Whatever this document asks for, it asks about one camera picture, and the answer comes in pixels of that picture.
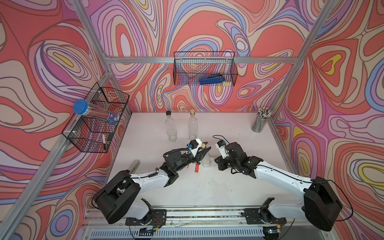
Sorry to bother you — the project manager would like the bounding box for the clear bottle blue label cork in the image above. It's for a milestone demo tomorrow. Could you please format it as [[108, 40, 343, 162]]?
[[201, 143, 211, 168]]

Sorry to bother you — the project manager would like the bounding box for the clear bottle with black cap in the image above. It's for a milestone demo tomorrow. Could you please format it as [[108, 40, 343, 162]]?
[[166, 111, 178, 142]]

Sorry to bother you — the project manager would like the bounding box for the clear bottle red label cork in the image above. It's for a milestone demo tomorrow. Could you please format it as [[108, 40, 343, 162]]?
[[188, 110, 198, 140]]

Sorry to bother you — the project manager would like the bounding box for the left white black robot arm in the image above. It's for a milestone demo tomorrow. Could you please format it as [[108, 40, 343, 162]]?
[[93, 147, 211, 226]]

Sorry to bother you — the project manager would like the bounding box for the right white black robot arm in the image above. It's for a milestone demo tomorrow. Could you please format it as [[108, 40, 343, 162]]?
[[215, 140, 343, 232]]

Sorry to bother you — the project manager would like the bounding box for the grey black stapler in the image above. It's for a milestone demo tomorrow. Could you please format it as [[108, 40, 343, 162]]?
[[128, 160, 141, 174]]

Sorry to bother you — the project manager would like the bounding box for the metal cup with pencils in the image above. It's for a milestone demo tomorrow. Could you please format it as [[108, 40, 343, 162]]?
[[251, 108, 272, 133]]

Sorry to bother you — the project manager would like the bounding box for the black marker in basket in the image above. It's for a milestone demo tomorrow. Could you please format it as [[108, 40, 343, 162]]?
[[102, 134, 107, 150]]

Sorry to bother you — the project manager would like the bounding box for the blue tool in basket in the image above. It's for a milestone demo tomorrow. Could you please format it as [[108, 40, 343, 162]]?
[[199, 74, 226, 85]]

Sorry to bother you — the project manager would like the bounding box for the clear tube with blue cap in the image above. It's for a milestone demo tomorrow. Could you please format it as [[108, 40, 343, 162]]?
[[73, 99, 119, 125]]

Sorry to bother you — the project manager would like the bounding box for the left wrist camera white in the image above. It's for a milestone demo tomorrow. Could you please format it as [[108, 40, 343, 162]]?
[[187, 139, 203, 157]]

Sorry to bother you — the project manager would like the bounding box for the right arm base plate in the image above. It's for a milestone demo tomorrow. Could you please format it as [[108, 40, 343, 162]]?
[[241, 208, 287, 226]]

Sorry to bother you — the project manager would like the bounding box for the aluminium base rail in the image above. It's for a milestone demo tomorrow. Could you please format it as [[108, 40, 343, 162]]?
[[82, 206, 312, 228]]

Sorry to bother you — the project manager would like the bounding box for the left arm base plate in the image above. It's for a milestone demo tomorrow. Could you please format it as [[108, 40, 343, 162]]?
[[126, 209, 167, 227]]

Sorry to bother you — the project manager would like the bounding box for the black wire basket back wall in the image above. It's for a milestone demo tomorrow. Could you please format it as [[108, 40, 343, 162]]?
[[173, 50, 238, 87]]

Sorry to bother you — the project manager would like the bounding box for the black wire basket wall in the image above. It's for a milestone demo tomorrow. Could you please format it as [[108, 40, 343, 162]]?
[[173, 50, 238, 87], [62, 83, 130, 153]]

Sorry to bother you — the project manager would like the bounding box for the black wire basket left wall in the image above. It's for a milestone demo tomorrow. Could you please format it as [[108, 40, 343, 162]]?
[[62, 83, 130, 153]]

